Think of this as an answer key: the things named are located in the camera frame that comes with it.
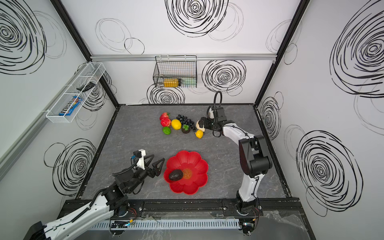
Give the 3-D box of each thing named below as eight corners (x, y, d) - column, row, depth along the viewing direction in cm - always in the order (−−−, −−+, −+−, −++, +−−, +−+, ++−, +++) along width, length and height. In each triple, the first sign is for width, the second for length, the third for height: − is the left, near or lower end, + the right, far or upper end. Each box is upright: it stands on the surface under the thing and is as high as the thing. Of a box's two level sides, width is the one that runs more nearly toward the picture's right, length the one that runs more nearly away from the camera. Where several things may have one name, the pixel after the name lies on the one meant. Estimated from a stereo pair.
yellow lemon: (170, 129, 105) (170, 127, 103) (172, 121, 110) (171, 119, 108) (181, 129, 105) (180, 127, 103) (181, 121, 110) (181, 119, 108)
